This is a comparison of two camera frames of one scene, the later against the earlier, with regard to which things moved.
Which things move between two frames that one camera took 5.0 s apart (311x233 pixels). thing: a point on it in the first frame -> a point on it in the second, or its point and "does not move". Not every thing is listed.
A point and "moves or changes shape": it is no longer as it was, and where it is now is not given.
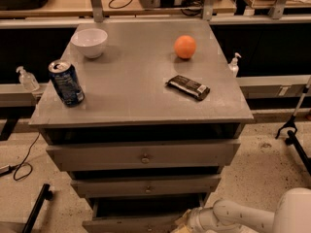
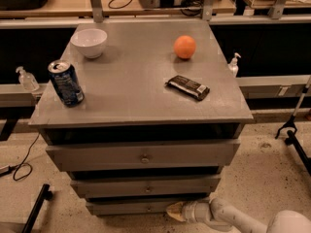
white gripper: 193,217 -> 189,212
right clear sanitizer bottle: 233,65 does not move
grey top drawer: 147,155 does not move
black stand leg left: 45,194 does not move
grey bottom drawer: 155,213 moves or changes shape
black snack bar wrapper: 189,86 does not move
